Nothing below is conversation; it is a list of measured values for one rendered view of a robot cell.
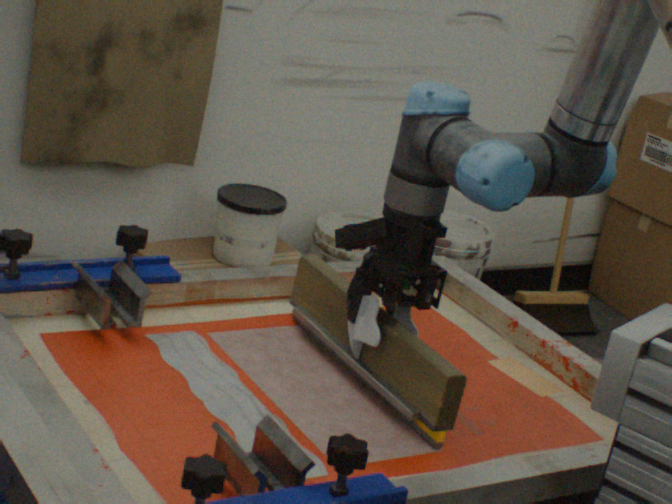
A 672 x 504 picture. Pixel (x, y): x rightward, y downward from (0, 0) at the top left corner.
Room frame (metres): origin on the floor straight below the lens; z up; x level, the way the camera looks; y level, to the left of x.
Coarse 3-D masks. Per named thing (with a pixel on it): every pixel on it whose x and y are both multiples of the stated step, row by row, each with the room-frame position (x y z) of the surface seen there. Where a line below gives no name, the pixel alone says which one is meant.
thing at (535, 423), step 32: (480, 384) 1.52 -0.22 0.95; (512, 384) 1.54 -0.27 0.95; (128, 416) 1.26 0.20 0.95; (160, 416) 1.27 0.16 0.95; (192, 416) 1.29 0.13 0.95; (288, 416) 1.33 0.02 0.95; (320, 416) 1.35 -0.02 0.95; (352, 416) 1.36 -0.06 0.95; (384, 416) 1.38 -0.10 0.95; (512, 416) 1.45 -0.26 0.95; (544, 416) 1.47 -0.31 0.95; (576, 416) 1.48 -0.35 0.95; (128, 448) 1.19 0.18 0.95; (160, 448) 1.20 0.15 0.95; (192, 448) 1.22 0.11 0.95; (320, 448) 1.27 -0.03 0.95; (384, 448) 1.30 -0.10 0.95; (416, 448) 1.32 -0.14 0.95; (448, 448) 1.33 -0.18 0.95; (480, 448) 1.35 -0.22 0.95; (512, 448) 1.36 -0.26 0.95; (544, 448) 1.38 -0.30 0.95; (160, 480) 1.14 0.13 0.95; (320, 480) 1.20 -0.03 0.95
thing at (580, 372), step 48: (192, 288) 1.59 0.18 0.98; (240, 288) 1.63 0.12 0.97; (288, 288) 1.68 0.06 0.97; (480, 288) 1.78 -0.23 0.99; (0, 336) 1.32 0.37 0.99; (528, 336) 1.65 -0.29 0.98; (48, 384) 1.23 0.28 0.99; (576, 384) 1.56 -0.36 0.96; (96, 480) 1.06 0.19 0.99; (432, 480) 1.19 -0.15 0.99; (480, 480) 1.21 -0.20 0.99; (528, 480) 1.24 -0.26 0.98; (576, 480) 1.28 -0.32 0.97
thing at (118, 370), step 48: (48, 336) 1.41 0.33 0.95; (96, 336) 1.44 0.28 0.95; (144, 336) 1.47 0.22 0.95; (240, 336) 1.52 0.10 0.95; (288, 336) 1.55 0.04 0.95; (432, 336) 1.65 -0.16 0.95; (96, 384) 1.32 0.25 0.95; (144, 384) 1.34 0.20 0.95; (288, 384) 1.41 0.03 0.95; (336, 384) 1.44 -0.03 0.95
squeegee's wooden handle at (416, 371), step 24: (312, 264) 1.58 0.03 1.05; (312, 288) 1.57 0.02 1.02; (336, 288) 1.53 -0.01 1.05; (312, 312) 1.56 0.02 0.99; (336, 312) 1.51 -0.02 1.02; (384, 312) 1.47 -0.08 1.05; (336, 336) 1.50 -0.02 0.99; (384, 336) 1.42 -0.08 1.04; (408, 336) 1.41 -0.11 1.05; (384, 360) 1.41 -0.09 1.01; (408, 360) 1.38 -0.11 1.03; (432, 360) 1.35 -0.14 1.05; (408, 384) 1.37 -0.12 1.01; (432, 384) 1.33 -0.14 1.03; (456, 384) 1.32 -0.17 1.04; (432, 408) 1.33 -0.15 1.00; (456, 408) 1.33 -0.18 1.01
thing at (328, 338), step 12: (300, 312) 1.56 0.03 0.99; (312, 324) 1.53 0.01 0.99; (324, 336) 1.50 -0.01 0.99; (336, 348) 1.48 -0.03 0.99; (348, 348) 1.48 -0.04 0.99; (348, 360) 1.45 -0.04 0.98; (360, 360) 1.45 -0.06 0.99; (360, 372) 1.43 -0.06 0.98; (372, 372) 1.42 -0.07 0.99; (372, 384) 1.40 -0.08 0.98; (384, 384) 1.39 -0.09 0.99; (384, 396) 1.38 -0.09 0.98; (396, 396) 1.37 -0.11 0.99; (408, 408) 1.34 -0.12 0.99
